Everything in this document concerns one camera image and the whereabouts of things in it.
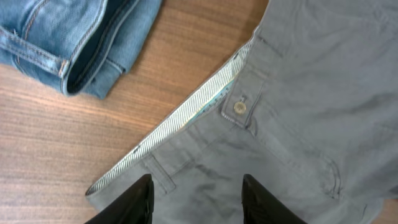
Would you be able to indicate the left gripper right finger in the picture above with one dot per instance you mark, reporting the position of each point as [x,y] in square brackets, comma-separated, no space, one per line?
[261,207]

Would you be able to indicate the folded blue denim jeans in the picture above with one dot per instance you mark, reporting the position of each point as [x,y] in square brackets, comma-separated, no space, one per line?
[75,46]

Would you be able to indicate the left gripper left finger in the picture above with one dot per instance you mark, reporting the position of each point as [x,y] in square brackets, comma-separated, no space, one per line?
[134,206]

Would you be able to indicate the grey cotton shorts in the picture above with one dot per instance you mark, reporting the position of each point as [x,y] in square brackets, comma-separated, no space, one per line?
[308,107]

